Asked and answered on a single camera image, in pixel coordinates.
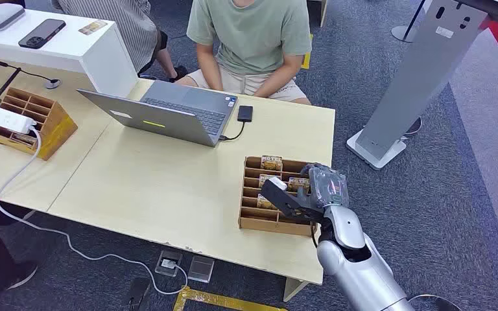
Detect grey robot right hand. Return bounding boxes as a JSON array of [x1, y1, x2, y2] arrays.
[[296, 162, 350, 211]]

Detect wooden slotted card holder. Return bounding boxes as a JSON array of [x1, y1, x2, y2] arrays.
[[237, 155, 318, 238], [0, 86, 79, 162]]

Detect seated person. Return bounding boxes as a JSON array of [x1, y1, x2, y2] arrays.
[[174, 0, 313, 106]]

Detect black external drive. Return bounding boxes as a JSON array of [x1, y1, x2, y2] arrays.
[[237, 105, 254, 124]]

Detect yellow floor tape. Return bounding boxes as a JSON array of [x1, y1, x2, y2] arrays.
[[172, 286, 289, 311], [300, 33, 314, 71]]

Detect grey kiosk stand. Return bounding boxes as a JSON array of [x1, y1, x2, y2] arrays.
[[346, 0, 491, 171]]

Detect clear floor socket cover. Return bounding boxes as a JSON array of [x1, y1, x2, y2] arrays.
[[187, 255, 216, 284]]

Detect light wooden table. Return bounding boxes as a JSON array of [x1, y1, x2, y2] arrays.
[[46, 78, 337, 303], [0, 56, 113, 214]]

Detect floor socket box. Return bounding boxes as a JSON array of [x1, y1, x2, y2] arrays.
[[154, 249, 184, 278]]

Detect grey open laptop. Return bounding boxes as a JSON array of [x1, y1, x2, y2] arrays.
[[77, 80, 239, 148]]

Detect white raised counter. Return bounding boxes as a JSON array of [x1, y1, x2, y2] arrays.
[[0, 3, 139, 99]]

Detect key cards in holder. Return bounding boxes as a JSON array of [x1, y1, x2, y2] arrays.
[[10, 132, 38, 147]]

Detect black smartphone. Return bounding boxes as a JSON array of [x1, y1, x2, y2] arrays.
[[18, 18, 67, 50]]

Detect white power strip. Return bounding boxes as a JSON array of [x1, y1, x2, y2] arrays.
[[0, 99, 38, 135]]

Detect grey flat box device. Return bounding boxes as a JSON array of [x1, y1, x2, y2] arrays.
[[0, 3, 27, 32]]

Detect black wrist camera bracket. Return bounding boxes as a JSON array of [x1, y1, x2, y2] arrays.
[[260, 176, 326, 223]]

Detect black drive cable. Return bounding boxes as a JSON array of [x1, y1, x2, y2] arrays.
[[219, 121, 247, 142]]

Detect stanchion post with base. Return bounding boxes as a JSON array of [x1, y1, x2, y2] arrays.
[[391, 0, 427, 44]]

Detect white power cable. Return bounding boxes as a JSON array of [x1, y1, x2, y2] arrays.
[[0, 126, 189, 297]]

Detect thin black cable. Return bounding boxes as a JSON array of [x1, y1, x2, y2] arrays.
[[0, 27, 56, 83]]

